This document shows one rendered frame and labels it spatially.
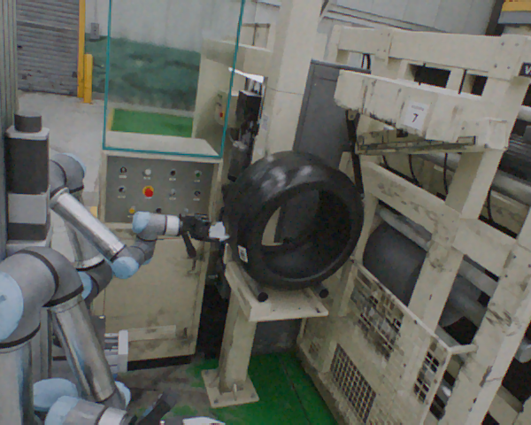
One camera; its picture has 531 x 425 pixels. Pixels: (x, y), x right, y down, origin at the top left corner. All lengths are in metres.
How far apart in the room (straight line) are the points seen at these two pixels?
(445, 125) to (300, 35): 0.70
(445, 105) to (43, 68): 9.95
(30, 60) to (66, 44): 0.83
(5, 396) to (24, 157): 0.53
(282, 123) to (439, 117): 0.69
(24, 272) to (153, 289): 1.46
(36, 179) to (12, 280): 0.36
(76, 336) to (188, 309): 1.43
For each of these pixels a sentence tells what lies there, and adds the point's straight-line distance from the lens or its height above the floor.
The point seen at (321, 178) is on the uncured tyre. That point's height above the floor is 1.41.
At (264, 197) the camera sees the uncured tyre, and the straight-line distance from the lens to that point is 1.52.
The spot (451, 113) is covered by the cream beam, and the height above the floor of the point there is 1.73.
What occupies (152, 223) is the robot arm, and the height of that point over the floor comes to 1.18.
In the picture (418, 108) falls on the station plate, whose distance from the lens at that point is 1.47.
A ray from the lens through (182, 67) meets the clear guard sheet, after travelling 1.98.
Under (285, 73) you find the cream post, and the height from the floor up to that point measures 1.73.
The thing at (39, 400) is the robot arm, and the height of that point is 0.95.
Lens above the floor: 1.82
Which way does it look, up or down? 20 degrees down
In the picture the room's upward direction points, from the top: 11 degrees clockwise
